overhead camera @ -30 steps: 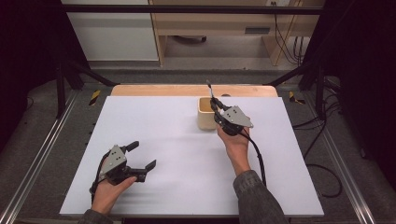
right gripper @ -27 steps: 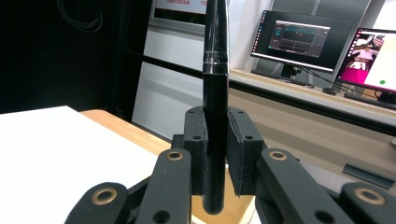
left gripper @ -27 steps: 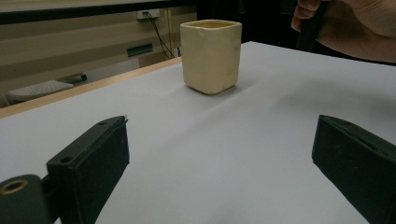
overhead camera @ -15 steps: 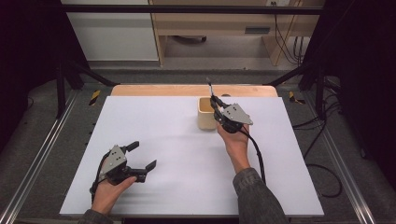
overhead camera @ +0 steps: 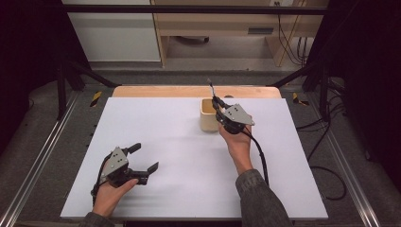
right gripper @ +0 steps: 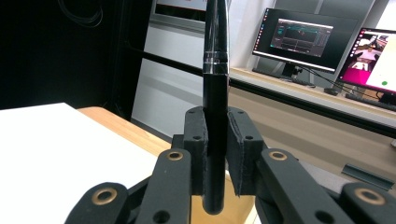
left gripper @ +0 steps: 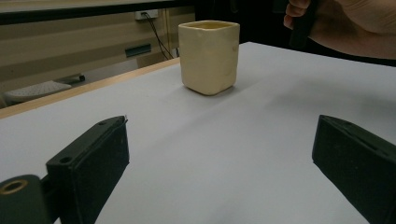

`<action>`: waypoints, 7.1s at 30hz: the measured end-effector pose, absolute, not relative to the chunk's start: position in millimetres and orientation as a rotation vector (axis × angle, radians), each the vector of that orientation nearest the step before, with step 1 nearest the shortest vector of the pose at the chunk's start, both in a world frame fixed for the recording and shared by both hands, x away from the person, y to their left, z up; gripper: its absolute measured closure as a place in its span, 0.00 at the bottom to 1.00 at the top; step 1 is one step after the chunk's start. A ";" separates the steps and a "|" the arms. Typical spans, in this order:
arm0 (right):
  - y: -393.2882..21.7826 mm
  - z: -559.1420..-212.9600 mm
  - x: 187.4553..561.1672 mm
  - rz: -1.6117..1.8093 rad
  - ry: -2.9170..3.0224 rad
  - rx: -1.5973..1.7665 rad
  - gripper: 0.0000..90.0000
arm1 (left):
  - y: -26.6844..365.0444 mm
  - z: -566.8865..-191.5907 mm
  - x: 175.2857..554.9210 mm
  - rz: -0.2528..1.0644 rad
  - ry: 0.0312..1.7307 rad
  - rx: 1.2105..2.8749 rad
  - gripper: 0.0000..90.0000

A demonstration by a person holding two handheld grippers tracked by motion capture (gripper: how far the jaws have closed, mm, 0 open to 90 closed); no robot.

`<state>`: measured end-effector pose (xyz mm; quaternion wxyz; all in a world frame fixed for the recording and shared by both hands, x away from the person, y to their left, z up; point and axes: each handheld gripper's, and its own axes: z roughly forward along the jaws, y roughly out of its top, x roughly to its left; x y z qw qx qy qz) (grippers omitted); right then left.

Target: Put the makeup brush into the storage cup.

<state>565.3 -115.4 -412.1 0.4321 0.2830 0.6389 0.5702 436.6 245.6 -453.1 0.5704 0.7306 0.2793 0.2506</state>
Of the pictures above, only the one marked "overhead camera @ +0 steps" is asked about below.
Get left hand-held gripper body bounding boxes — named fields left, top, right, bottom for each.
left=94, top=146, right=149, bottom=189

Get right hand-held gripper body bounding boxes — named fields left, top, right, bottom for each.
left=217, top=103, right=256, bottom=135

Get beige square pen holder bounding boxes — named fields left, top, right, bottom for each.
left=200, top=97, right=222, bottom=132

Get black pen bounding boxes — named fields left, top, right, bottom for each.
left=206, top=78, right=218, bottom=99

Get person's right hand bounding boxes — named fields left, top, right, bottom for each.
left=218, top=124, right=254, bottom=176

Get person's left hand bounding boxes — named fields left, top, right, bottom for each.
left=92, top=178, right=139, bottom=218

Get white table sheet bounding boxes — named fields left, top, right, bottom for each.
left=60, top=96, right=329, bottom=220

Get yellow black tape marker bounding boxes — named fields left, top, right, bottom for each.
left=90, top=91, right=103, bottom=108
left=291, top=92, right=310, bottom=107

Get light wooden desk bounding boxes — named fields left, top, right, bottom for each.
left=150, top=0, right=329, bottom=68

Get black metal crossbar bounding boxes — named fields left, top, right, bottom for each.
left=61, top=4, right=329, bottom=16

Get white cabinet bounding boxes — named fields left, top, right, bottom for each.
left=61, top=0, right=162, bottom=62

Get black curtain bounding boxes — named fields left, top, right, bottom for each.
left=0, top=0, right=93, bottom=155
left=302, top=0, right=401, bottom=185

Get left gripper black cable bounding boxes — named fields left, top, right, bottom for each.
left=90, top=152, right=115, bottom=206

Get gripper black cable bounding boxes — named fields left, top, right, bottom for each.
left=90, top=152, right=115, bottom=206
left=240, top=128, right=347, bottom=201

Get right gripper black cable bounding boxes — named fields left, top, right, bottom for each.
left=240, top=128, right=347, bottom=201

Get aluminium rail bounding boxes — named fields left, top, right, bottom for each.
left=306, top=93, right=382, bottom=227
left=0, top=91, right=79, bottom=227

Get hanging black cables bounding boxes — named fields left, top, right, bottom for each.
left=273, top=1, right=315, bottom=67

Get black floor cables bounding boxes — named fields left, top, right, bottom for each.
left=295, top=77, right=346, bottom=162

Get black frame strut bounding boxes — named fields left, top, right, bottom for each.
left=268, top=61, right=330, bottom=122
left=56, top=60, right=122, bottom=121

